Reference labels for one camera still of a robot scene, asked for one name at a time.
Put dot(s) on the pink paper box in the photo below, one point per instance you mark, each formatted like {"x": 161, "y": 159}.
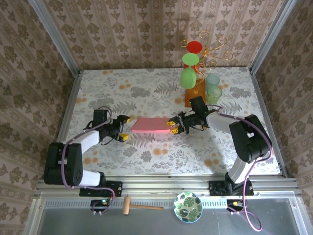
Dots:
{"x": 151, "y": 125}

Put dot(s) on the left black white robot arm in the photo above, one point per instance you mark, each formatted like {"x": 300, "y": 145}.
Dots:
{"x": 63, "y": 161}

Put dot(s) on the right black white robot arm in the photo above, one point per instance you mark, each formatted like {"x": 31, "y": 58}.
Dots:
{"x": 249, "y": 139}

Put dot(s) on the floral patterned table mat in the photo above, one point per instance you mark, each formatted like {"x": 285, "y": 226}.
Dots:
{"x": 171, "y": 156}

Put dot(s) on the green translucent cup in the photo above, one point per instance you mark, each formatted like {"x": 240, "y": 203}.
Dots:
{"x": 214, "y": 95}

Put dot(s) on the green plastic wine glass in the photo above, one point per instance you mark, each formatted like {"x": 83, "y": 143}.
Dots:
{"x": 188, "y": 78}

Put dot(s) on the blue translucent cup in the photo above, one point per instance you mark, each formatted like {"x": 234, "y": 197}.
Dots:
{"x": 212, "y": 79}

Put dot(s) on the wooden mallet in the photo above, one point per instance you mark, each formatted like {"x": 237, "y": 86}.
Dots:
{"x": 126, "y": 204}

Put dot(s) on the left small circuit board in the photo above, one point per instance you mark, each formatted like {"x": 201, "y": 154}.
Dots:
{"x": 97, "y": 203}

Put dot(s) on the small circuit board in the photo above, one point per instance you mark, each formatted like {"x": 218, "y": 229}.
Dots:
{"x": 97, "y": 203}
{"x": 232, "y": 203}

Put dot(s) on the red plastic wine glass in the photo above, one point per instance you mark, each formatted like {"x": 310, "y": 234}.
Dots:
{"x": 194, "y": 46}

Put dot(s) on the leaf patterned bowl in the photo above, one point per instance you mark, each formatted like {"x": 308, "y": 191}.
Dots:
{"x": 188, "y": 208}

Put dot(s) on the grey metal panel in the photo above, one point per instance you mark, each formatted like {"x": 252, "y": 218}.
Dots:
{"x": 146, "y": 224}

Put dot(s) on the right small circuit board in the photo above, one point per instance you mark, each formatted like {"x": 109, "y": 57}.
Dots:
{"x": 232, "y": 203}

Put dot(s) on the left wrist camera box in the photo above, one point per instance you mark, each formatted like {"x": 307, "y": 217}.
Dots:
{"x": 100, "y": 116}

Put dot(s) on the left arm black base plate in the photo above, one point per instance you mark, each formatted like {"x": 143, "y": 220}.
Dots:
{"x": 115, "y": 188}

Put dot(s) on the aluminium front rail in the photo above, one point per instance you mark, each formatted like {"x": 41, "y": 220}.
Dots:
{"x": 166, "y": 183}

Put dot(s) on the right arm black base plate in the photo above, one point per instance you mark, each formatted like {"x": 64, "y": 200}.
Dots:
{"x": 215, "y": 188}

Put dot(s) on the aluminium corner post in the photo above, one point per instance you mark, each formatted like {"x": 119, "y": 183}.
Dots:
{"x": 53, "y": 34}
{"x": 271, "y": 34}

